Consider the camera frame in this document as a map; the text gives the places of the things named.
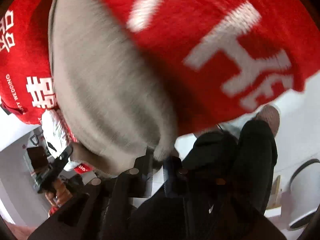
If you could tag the brown shoe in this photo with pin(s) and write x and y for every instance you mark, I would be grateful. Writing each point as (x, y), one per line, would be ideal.
(271, 116)

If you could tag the white round stool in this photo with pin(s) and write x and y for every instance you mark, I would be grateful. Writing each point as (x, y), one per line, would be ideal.
(304, 192)

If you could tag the red bedspread with white print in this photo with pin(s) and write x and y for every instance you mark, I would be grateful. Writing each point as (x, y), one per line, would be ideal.
(215, 59)

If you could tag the person's left hand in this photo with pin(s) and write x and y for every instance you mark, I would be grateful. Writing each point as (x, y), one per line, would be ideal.
(61, 196)

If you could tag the grey knitted garment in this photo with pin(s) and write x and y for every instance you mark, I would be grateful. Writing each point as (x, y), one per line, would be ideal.
(110, 98)

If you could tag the person's black trouser legs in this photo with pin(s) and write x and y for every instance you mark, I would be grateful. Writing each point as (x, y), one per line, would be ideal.
(247, 163)

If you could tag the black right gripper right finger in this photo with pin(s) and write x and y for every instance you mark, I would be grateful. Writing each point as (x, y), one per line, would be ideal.
(211, 209)

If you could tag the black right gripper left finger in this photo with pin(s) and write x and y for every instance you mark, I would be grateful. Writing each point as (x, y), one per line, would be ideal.
(100, 211)

